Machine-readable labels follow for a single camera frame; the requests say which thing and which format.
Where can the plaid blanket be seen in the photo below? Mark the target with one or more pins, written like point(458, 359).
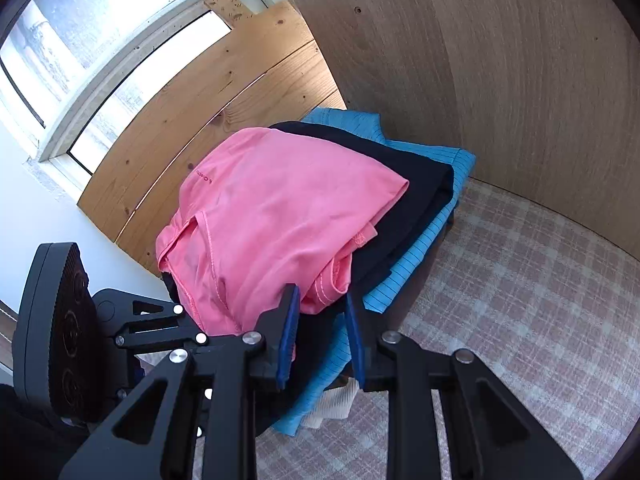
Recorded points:
point(525, 335)

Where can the light pine board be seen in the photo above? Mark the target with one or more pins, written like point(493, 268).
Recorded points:
point(200, 110)

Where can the white window frame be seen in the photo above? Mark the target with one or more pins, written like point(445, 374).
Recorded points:
point(125, 55)

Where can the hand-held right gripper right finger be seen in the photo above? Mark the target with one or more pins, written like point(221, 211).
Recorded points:
point(356, 345)

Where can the pink T-shirt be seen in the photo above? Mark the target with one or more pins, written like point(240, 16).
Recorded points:
point(275, 210)

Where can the brown wood panel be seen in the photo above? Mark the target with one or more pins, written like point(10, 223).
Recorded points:
point(475, 60)

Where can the beige garment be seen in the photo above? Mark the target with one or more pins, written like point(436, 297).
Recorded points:
point(330, 402)

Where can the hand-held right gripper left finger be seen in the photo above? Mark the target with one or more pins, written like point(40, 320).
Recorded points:
point(287, 340)

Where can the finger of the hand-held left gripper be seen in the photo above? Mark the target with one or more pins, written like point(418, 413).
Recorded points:
point(160, 316)
point(165, 342)

